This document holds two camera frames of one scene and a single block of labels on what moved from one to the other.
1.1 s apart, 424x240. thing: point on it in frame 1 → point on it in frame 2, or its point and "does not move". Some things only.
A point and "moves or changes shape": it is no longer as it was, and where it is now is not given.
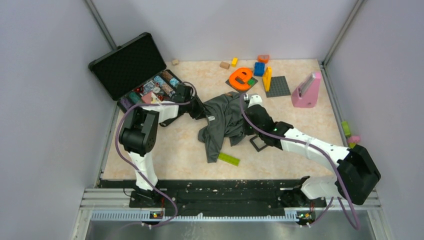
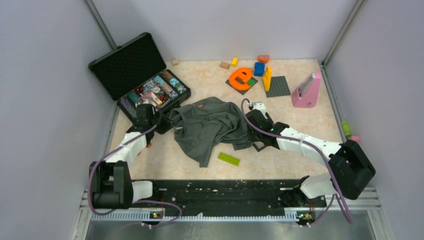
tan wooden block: x=224 y=65 does not move
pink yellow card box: x=150 y=98 does not move
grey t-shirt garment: x=226 y=115 moves or changes shape
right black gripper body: x=248 y=132 does not move
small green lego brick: x=251 y=82 does not move
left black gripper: x=201 y=111 → x=168 y=123
